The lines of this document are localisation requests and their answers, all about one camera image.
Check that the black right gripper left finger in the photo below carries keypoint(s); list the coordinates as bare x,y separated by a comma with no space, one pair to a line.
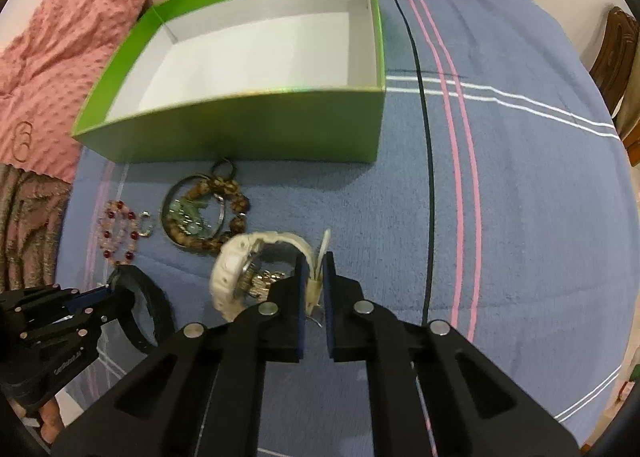
200,392

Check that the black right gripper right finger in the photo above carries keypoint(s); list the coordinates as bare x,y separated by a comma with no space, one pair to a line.
431,392

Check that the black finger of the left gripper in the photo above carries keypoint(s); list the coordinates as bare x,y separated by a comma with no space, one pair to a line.
91,315

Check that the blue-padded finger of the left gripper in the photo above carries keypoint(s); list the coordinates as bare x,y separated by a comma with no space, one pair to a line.
102,298

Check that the gold chain jewelry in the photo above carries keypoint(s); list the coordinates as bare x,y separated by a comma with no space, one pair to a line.
256,284

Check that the green jade pendant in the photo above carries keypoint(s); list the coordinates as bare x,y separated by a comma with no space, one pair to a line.
187,214

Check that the white plastic wristwatch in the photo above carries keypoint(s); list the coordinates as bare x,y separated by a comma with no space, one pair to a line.
244,251

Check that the silver metal bangle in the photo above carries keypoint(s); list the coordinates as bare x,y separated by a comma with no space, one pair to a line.
195,187

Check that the person's left hand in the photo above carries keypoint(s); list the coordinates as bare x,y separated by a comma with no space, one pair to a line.
51,421

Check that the brown patterned blanket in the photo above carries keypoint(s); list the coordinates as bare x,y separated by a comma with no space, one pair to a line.
32,211

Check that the blue striped bedsheet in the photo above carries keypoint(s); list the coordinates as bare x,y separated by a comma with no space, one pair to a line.
500,201

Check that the pink dotted blanket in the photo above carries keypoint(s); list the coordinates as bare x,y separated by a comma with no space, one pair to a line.
48,71

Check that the green cardboard box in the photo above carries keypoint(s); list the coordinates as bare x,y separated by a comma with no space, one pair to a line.
245,79

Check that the brown wooden chair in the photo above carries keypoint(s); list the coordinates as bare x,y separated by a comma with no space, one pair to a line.
616,74

